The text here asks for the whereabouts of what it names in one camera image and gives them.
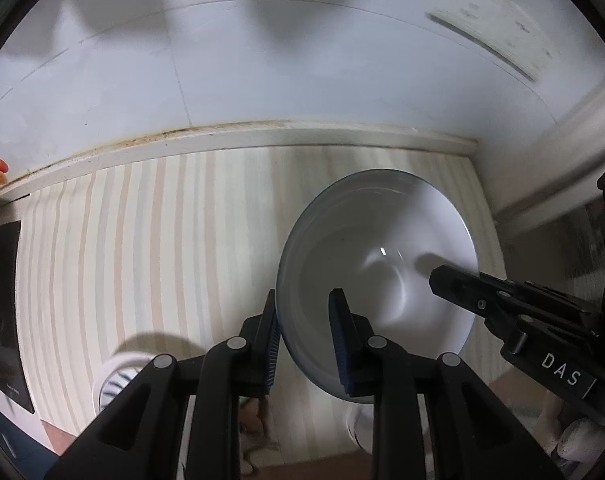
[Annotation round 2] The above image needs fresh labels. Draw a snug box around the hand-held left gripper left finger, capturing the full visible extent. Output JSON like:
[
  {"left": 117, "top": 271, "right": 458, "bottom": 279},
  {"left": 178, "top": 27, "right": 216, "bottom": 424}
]
[{"left": 47, "top": 287, "right": 283, "bottom": 480}]

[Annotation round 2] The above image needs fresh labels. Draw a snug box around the black induction cooktop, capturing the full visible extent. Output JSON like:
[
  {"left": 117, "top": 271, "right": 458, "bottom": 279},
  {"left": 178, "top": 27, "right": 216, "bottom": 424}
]
[{"left": 0, "top": 220, "right": 36, "bottom": 416}]

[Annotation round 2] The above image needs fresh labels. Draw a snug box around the white bowl grey outside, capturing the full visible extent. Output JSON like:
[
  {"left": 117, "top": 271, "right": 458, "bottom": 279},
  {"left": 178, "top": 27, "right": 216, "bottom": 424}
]
[{"left": 276, "top": 170, "right": 479, "bottom": 405}]

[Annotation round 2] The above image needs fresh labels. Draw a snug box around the blue striped white plate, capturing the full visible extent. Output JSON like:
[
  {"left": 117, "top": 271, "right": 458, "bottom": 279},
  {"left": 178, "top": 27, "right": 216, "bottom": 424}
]
[{"left": 93, "top": 352, "right": 154, "bottom": 416}]

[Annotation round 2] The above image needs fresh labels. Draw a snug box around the white wall socket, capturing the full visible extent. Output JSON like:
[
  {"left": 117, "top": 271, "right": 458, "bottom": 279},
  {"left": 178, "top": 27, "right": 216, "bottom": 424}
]
[
  {"left": 463, "top": 2, "right": 526, "bottom": 63},
  {"left": 427, "top": 0, "right": 493, "bottom": 43},
  {"left": 497, "top": 22, "right": 556, "bottom": 83}
]

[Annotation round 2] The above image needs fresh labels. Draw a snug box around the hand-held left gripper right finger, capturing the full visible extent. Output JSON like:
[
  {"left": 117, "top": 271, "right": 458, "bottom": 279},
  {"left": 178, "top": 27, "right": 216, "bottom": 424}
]
[{"left": 329, "top": 287, "right": 566, "bottom": 480}]

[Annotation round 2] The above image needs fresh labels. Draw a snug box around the striped cat print tablecloth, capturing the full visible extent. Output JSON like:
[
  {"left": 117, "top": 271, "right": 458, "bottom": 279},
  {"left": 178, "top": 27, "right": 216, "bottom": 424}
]
[{"left": 15, "top": 146, "right": 568, "bottom": 480}]

